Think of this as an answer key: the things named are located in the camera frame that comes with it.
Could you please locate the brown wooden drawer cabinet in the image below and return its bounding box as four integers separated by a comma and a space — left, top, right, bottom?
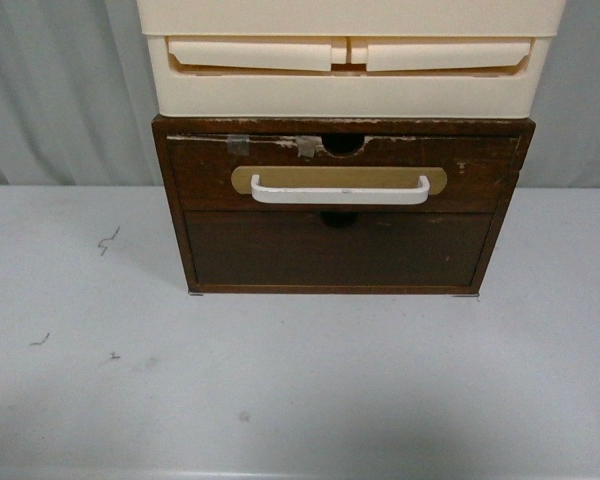
150, 113, 537, 297

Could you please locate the lower wooden drawer front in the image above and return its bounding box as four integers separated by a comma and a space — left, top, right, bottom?
185, 211, 491, 287

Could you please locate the wooden drawer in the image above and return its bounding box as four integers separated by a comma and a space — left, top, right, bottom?
185, 211, 491, 287
167, 135, 517, 213

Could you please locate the upper wooden drawer front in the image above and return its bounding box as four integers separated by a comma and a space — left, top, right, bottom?
167, 135, 517, 213

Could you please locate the cream plastic storage bin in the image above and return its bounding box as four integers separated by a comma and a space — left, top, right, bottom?
147, 36, 551, 119

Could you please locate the cream plastic upper bin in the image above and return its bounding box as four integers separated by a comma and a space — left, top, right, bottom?
137, 0, 566, 37

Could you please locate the grey curtain backdrop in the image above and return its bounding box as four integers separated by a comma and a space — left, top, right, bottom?
0, 1, 600, 188

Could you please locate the white drawer handle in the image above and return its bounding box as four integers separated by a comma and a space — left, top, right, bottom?
250, 174, 431, 206

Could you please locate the tan handle backing plate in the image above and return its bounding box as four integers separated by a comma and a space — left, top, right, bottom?
231, 166, 447, 195

